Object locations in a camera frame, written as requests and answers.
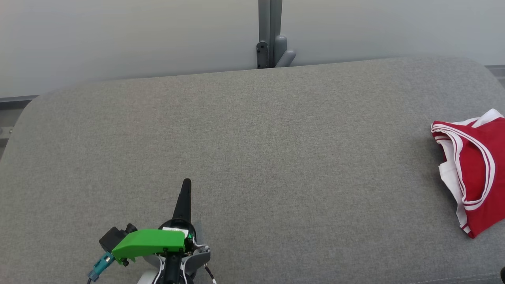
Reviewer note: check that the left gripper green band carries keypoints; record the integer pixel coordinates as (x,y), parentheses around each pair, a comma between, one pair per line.
(150,240)

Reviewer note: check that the red t-shirt white sleeves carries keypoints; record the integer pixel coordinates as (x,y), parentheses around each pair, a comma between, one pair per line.
(479,165)

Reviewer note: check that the grey fabric sofa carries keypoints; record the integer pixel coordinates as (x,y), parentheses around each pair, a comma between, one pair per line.
(256,157)

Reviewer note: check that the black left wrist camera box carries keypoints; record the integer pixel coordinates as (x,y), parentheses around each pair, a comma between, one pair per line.
(112,238)

